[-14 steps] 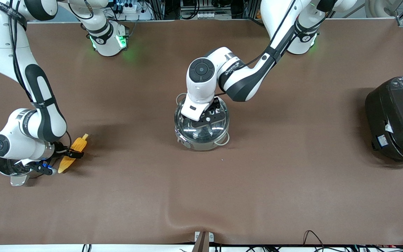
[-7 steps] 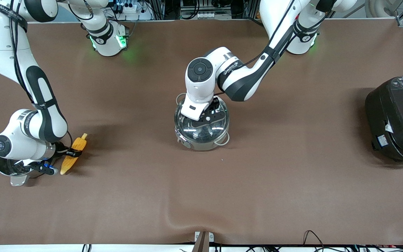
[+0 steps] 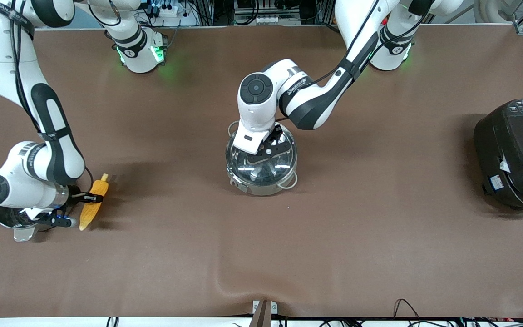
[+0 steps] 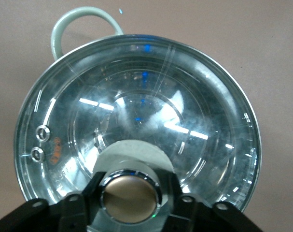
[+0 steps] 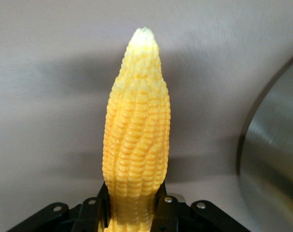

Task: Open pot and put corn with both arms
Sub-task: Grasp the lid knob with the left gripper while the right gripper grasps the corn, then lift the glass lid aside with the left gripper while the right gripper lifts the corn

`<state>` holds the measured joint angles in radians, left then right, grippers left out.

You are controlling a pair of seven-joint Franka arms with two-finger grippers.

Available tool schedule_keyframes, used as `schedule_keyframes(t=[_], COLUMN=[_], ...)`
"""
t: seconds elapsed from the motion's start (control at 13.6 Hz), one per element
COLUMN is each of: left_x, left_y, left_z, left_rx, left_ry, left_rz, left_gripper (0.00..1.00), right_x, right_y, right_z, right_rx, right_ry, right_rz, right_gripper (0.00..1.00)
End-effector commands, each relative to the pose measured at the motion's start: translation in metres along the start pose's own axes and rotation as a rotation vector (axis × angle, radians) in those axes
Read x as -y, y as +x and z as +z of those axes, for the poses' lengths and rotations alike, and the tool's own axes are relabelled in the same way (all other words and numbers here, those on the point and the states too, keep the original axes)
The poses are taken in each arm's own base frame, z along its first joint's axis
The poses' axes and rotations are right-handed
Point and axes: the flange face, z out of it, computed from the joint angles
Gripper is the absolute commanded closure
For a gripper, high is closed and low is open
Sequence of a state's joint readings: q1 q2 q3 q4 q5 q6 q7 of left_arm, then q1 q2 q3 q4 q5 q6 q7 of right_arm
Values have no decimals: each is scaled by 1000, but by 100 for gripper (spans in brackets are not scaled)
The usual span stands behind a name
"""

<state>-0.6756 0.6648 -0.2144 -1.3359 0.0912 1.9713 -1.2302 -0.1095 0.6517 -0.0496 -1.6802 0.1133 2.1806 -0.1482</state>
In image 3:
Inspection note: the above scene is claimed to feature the glass pot lid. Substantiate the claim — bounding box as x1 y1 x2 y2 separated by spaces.
227 123 297 184

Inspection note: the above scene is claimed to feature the yellow corn cob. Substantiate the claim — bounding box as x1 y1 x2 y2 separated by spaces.
79 173 110 231

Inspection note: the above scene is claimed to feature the steel steamer pot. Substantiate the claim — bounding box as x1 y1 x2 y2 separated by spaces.
0 203 44 243

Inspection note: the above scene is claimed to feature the steel electric cooking pot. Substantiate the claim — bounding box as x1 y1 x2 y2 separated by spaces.
225 120 299 197

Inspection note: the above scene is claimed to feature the brown table mat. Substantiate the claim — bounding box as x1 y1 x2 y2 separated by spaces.
0 24 523 318

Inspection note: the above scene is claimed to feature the long white power strip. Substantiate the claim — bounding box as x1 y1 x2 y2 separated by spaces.
255 15 301 25

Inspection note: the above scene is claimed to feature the white power strip with plugs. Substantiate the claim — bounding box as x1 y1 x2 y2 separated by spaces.
146 1 198 26

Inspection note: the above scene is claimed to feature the black rice cooker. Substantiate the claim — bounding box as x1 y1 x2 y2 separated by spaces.
474 98 523 215

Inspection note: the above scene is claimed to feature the metal bracket at table edge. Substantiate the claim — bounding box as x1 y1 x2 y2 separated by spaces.
252 299 278 327

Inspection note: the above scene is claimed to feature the black looped floor cable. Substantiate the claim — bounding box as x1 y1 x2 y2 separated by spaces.
393 298 422 325

